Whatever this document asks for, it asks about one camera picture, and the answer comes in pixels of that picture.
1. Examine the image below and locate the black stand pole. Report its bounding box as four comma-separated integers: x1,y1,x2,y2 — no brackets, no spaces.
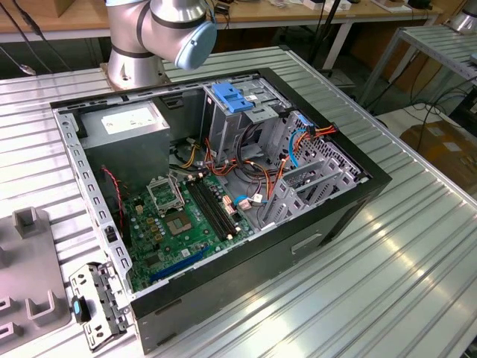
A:
309,0,342,72

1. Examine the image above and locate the blue plastic cage latch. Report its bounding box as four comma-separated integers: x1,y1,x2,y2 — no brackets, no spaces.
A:
211,82,254,114

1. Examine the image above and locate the perforated metal disk bay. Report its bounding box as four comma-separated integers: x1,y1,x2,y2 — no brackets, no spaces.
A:
260,110,370,230

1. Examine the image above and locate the white box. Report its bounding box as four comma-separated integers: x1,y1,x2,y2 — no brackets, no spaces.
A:
303,0,353,12

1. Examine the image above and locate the black latch with blue tab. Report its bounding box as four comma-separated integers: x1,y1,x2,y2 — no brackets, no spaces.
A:
70,296,92,324

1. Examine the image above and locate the metal slat side table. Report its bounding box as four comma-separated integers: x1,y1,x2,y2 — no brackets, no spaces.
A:
357,24,477,109

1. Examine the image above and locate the black plastic wall bracket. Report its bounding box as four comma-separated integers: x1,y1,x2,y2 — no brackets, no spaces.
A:
162,95,186,110

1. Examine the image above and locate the mixed colour wire bundle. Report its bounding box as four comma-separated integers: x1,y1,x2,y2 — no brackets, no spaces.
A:
203,136,284,187

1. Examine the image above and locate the grey metal slot bracket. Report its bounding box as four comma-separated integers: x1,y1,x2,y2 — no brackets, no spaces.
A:
69,260,134,354

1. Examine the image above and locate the black cable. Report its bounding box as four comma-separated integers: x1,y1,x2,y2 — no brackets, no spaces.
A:
10,0,72,72

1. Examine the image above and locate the grey parts rack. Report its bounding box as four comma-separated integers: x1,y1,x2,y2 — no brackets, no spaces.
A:
0,207,72,354

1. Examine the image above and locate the grey power supply unit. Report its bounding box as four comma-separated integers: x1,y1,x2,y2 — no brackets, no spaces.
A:
79,101,171,187

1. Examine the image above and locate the large brown cardboard box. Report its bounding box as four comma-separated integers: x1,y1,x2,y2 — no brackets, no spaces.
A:
400,119,477,187

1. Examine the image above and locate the yellow black wire bundle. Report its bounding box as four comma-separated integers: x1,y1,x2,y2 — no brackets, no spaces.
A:
178,143,202,169

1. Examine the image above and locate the thin blue wire pink plug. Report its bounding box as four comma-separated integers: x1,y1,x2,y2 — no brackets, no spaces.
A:
231,193,270,212

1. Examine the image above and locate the metal socket cover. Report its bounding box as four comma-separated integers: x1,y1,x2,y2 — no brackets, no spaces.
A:
147,177,186,217

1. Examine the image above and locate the blue expansion slot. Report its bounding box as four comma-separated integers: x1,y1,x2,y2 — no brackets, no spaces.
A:
148,245,209,283

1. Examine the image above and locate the blue flat data wire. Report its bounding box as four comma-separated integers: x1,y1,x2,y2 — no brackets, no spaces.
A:
288,111,314,171

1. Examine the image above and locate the black open PC case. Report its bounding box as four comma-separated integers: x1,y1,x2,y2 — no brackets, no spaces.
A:
49,66,393,355

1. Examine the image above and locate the long wooden desk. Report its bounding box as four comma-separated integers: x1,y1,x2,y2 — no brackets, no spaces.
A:
0,0,444,42

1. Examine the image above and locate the black case fan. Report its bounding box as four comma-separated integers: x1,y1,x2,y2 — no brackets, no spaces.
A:
99,166,132,248

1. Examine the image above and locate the grey metal drive cage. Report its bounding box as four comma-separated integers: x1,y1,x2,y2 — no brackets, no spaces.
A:
200,80,290,165

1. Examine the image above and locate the green motherboard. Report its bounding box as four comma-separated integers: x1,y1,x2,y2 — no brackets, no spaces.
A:
122,173,258,294

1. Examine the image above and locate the cable with metal plug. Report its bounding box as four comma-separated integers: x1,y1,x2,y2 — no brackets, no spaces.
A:
0,44,37,76

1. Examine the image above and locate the black RAM slot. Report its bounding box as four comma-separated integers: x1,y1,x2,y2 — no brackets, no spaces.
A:
194,178,237,238
189,179,233,240
185,180,229,242
198,176,241,236

